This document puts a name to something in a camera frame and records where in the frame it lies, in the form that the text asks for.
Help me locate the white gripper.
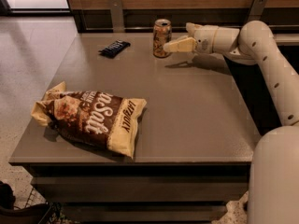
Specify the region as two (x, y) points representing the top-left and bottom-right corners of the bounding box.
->
(164, 22), (219, 54)

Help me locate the orange drink can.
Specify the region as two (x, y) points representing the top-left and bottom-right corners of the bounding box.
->
(153, 19), (172, 58)

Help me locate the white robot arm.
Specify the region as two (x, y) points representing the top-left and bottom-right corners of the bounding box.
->
(164, 21), (299, 224)

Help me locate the dark blue snack bar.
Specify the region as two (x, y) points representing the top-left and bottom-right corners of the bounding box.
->
(99, 40), (131, 59)

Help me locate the grey drawer cabinet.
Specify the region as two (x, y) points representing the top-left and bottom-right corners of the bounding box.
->
(10, 34), (259, 224)

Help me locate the brown yellow chip bag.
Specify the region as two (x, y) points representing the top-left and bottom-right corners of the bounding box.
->
(31, 82), (147, 157)

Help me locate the right metal wall bracket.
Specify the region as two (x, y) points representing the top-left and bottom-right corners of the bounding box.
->
(247, 0), (268, 22)

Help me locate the metal wall bracket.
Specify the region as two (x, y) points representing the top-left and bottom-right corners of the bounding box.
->
(108, 0), (125, 33)
(247, 0), (268, 22)

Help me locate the left metal wall bracket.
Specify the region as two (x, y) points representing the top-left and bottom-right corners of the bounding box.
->
(108, 0), (125, 33)

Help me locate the dark wire basket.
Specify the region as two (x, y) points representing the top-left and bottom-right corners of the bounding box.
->
(0, 181), (60, 224)

